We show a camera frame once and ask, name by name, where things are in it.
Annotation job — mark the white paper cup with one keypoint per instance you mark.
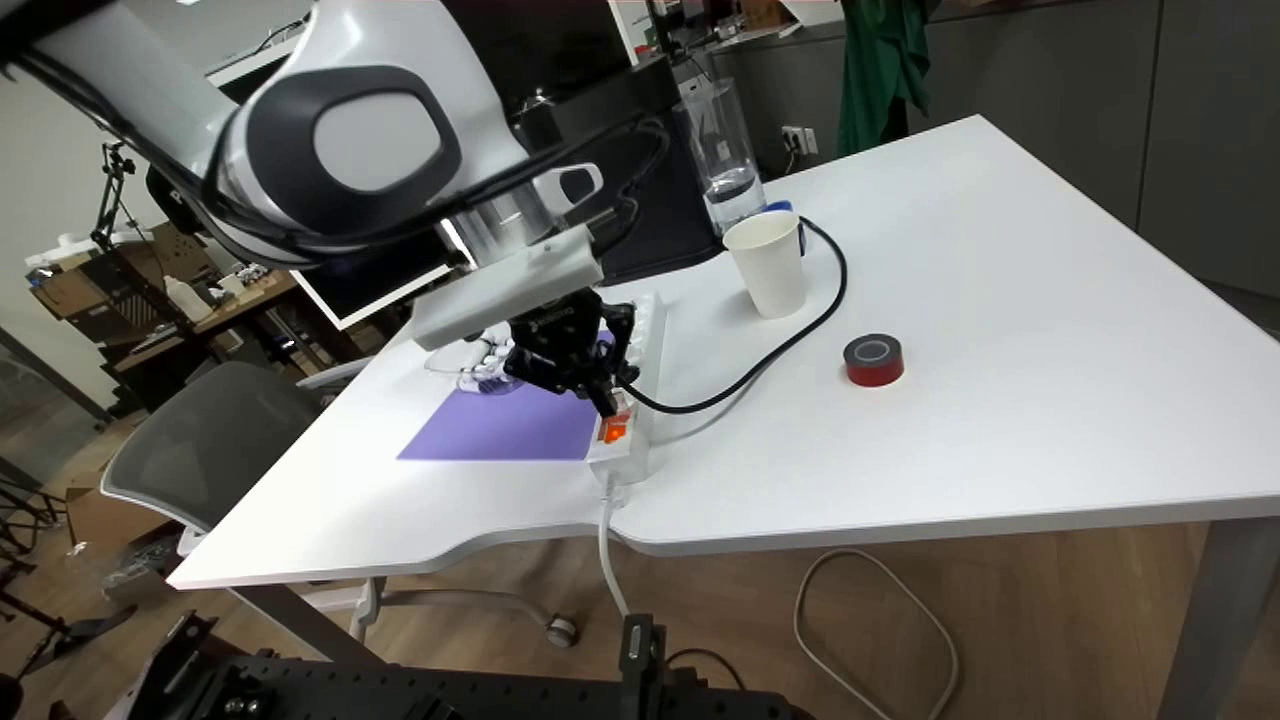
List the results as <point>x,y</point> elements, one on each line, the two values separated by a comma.
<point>765,253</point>

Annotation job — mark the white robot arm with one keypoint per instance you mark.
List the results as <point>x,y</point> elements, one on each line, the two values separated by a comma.
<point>378,130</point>

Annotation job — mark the clear glass bowl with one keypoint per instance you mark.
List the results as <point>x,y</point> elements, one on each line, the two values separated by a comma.
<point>470,366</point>

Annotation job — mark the clear water bottle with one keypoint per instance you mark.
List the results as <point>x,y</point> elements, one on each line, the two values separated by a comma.
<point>716,137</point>

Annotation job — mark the red black tape roll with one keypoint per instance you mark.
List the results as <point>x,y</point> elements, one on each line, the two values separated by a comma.
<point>873,360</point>

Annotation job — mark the white framed computer monitor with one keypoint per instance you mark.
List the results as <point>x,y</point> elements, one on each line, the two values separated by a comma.
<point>348,290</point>

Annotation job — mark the blue yellow toy block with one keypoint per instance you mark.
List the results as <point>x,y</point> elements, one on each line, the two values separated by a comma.
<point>783,208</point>

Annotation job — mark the purple paper mat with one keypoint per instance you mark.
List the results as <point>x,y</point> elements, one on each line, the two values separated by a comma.
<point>504,424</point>

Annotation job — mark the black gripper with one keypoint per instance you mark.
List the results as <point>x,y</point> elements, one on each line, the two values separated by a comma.
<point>572,347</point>

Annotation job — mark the white power strip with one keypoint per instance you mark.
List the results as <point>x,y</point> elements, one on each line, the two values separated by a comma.
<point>620,447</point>

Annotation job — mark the green hanging cloth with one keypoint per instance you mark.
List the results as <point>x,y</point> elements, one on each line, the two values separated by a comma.
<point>884,62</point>

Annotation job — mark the grey office chair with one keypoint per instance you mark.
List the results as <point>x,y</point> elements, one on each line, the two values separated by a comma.
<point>206,447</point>

